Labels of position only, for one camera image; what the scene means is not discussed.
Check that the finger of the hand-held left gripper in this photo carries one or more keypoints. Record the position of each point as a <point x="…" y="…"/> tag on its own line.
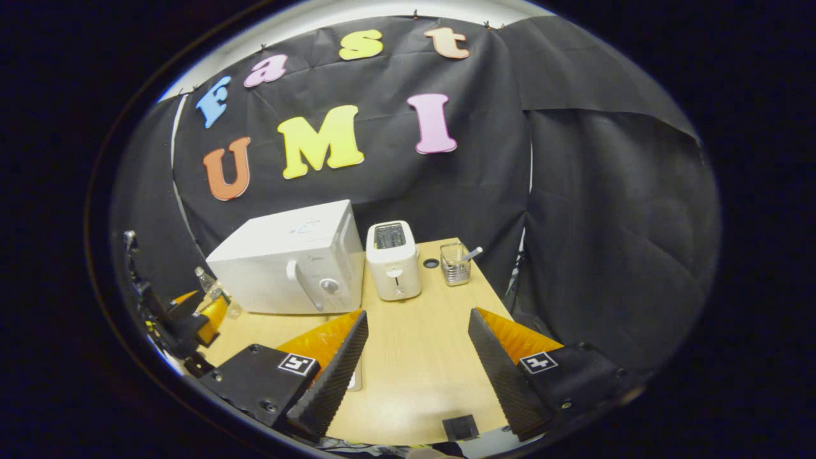
<point x="213" y="319"/>
<point x="185" y="305"/>

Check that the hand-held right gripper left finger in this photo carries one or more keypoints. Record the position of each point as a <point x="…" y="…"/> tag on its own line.
<point x="338" y="376"/>

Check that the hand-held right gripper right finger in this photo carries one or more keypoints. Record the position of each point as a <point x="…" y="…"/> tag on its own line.
<point x="507" y="382"/>

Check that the white microwave oven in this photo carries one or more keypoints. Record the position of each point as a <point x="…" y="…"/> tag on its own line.
<point x="280" y="274"/>

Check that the white rectangular tray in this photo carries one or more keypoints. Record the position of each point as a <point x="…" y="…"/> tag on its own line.
<point x="356" y="379"/>

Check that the clear plastic water bottle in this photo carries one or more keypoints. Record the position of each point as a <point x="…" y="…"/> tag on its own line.
<point x="207" y="284"/>

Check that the small black block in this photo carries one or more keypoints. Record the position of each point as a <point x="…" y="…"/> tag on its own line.
<point x="460" y="427"/>

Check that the white toaster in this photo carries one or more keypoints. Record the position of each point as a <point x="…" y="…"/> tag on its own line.
<point x="395" y="274"/>

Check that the white spoon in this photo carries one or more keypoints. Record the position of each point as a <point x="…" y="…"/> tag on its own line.
<point x="472" y="254"/>

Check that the black backdrop cloth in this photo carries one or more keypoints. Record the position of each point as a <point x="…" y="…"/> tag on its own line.
<point x="605" y="223"/>

